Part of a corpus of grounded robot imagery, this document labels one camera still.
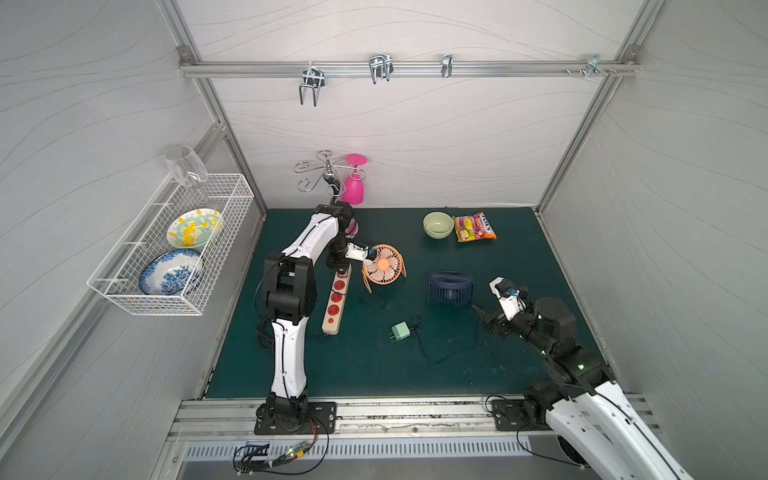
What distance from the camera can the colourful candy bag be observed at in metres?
1.12

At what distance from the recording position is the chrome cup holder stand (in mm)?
914

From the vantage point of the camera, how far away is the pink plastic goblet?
1013mm

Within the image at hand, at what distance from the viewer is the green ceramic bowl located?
1.10 metres
